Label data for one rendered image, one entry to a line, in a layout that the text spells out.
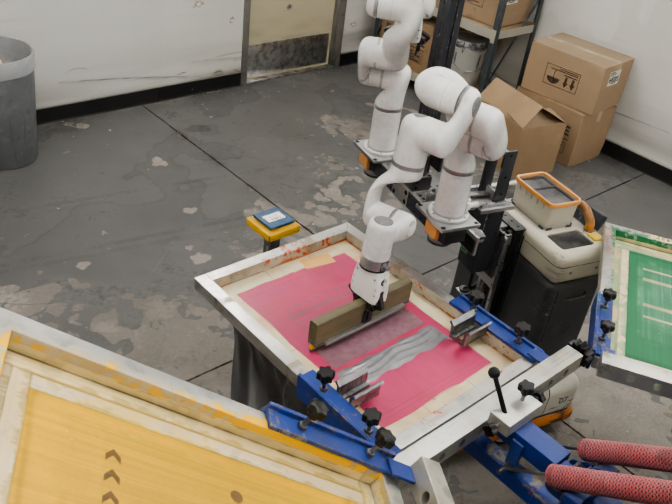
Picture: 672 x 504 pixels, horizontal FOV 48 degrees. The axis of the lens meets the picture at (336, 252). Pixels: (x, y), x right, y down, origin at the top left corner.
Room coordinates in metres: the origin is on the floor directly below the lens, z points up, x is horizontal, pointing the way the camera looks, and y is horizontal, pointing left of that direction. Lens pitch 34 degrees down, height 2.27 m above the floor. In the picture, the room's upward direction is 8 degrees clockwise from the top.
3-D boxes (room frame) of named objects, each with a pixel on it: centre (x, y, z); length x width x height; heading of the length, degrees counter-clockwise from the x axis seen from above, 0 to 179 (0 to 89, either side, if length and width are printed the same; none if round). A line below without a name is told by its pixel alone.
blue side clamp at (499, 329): (1.64, -0.46, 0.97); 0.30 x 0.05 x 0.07; 45
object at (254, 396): (1.51, 0.09, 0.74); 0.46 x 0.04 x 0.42; 45
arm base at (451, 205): (2.00, -0.33, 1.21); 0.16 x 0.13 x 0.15; 120
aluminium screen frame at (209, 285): (1.61, -0.10, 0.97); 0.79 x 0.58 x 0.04; 45
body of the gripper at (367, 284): (1.62, -0.10, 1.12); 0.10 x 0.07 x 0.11; 46
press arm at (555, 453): (1.22, -0.50, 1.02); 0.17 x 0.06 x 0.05; 45
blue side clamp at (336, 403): (1.25, -0.07, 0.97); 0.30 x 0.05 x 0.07; 45
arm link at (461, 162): (1.98, -0.33, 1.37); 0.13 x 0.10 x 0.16; 58
